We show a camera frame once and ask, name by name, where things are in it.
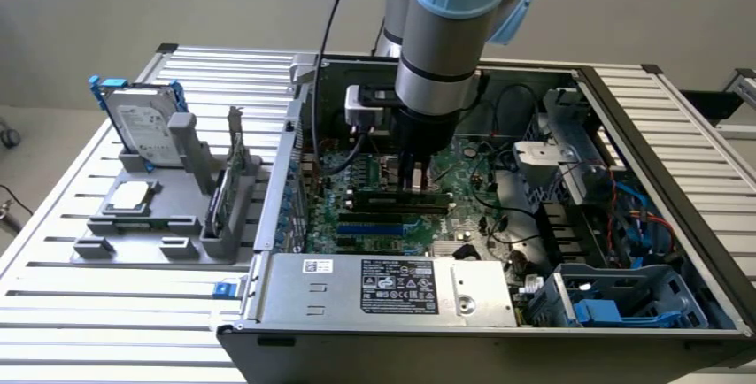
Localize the grey disk bay blue latch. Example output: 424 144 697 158
526 261 713 330

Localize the grey metal drive cage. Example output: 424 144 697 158
537 86 627 171

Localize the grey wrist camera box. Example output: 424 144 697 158
341 84 386 132

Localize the black fan shroud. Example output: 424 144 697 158
532 200 625 271

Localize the thin black floor cable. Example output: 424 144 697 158
0 183 36 234

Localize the black expansion slot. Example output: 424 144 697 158
337 211 410 226

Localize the grey parts rack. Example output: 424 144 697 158
68 112 280 266

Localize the green motherboard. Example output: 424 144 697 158
297 134 537 265

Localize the black looped wire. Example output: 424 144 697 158
491 84 543 138

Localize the silver CPU chip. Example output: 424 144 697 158
102 180 161 215

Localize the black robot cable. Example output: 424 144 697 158
316 0 379 177

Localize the silver hard disk blue frame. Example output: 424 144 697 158
86 74 189 172

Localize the black RAM slot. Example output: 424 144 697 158
352 204 450 216

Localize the black RAM module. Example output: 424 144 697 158
352 190 451 209

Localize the orange wire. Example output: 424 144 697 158
607 166 675 243

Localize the silver chipset heatsink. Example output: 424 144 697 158
432 241 475 260

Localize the blue expansion slot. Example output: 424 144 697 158
335 223 415 236

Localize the green graphics card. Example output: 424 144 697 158
204 105 248 237

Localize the open black PC case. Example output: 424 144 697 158
213 51 756 384

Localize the blue data wire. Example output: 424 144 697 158
611 179 678 273

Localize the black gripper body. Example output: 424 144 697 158
391 107 460 158

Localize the silver power supply unit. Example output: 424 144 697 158
256 252 519 328

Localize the aluminium frame black bracket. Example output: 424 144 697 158
677 66 756 140

